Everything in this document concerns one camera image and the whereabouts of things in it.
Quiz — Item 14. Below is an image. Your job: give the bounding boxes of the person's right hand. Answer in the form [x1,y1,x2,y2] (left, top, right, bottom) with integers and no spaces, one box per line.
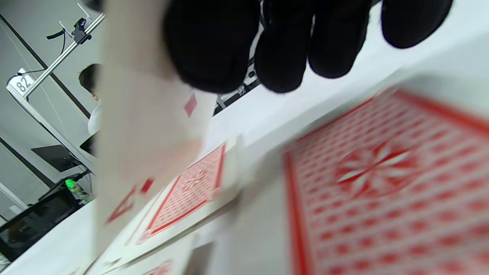
[164,0,454,94]

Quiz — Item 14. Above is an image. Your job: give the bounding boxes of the single red-backed playing card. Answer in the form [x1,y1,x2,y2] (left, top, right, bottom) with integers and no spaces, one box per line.
[94,0,218,254]

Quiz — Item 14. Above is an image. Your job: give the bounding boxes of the white number tag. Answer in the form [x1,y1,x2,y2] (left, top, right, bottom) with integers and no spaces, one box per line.
[11,69,36,97]

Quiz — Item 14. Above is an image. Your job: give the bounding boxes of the black flat screen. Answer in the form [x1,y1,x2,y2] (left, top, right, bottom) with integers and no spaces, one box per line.
[31,144,84,173]

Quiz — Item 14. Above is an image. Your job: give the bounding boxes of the green plastic bottle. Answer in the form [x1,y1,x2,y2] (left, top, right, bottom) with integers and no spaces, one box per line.
[64,179,95,205]

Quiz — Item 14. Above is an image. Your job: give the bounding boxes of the black equipment case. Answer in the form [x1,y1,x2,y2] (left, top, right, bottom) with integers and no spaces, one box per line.
[0,183,96,263]

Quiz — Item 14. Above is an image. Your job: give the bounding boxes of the black clamped camera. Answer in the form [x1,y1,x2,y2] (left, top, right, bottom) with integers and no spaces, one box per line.
[46,3,93,45]

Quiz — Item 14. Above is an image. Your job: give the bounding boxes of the aluminium frame beam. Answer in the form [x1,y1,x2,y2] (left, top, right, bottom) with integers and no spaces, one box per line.
[6,13,106,98]

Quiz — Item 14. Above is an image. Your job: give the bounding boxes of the aluminium frame post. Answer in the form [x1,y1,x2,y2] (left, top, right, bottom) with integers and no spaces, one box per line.
[6,86,96,171]

